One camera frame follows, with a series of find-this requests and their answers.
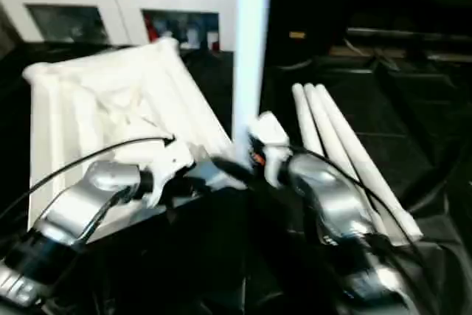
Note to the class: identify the white plastic table top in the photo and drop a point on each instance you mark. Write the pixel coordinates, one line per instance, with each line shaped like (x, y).
(110, 108)

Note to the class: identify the white plastic table leg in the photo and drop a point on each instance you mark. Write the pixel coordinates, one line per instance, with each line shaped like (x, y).
(252, 34)
(350, 134)
(324, 123)
(308, 119)

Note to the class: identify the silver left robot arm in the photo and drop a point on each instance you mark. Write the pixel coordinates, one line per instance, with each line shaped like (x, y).
(73, 200)

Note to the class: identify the white cup with red label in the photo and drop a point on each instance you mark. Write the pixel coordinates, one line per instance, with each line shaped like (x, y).
(212, 40)

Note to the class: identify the black plastic mat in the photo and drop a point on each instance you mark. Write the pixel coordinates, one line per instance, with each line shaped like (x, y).
(405, 127)

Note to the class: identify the black case with label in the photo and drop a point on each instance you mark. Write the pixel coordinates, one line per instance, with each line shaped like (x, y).
(295, 5)

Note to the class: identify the red white bottle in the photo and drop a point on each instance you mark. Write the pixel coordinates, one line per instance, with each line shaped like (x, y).
(150, 29)

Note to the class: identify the black television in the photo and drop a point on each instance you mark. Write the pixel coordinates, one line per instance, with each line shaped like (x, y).
(405, 32)

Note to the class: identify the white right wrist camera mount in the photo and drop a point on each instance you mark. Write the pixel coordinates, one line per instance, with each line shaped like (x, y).
(271, 130)

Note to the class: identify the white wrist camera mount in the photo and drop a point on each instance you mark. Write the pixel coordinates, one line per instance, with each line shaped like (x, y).
(169, 162)
(271, 130)

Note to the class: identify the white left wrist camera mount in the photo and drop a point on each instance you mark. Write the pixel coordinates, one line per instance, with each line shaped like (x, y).
(169, 162)

